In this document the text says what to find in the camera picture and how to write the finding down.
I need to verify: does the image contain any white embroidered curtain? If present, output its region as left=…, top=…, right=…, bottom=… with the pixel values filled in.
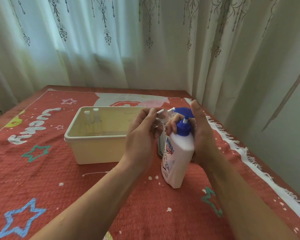
left=0, top=0, right=300, bottom=205

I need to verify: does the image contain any person's right forearm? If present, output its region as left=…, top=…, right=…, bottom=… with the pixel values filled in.
left=202, top=157, right=300, bottom=240

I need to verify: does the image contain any person's left forearm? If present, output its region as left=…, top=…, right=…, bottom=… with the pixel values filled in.
left=29, top=157, right=143, bottom=240

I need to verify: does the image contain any beige curtain cord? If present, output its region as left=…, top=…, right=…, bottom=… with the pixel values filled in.
left=261, top=59, right=300, bottom=132

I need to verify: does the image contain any cream plastic storage bin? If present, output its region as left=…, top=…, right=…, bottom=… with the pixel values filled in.
left=64, top=106, right=147, bottom=165

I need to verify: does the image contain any white pump bottle blue cap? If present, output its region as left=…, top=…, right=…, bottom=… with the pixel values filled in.
left=161, top=107, right=196, bottom=189

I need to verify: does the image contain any small clear spray bottle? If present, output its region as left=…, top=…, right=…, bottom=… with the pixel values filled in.
left=154, top=107, right=177, bottom=129

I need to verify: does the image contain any small clear bottle white cap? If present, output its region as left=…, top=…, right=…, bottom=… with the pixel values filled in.
left=92, top=108, right=103, bottom=134
left=84, top=110, right=94, bottom=134

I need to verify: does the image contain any person's right hand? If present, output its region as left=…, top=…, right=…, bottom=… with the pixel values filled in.
left=165, top=99, right=225, bottom=171

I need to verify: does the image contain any person's left hand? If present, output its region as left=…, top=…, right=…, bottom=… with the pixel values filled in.
left=121, top=107, right=164, bottom=171

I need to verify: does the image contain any red star-patterned table cloth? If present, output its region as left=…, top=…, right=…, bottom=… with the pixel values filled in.
left=0, top=88, right=300, bottom=240

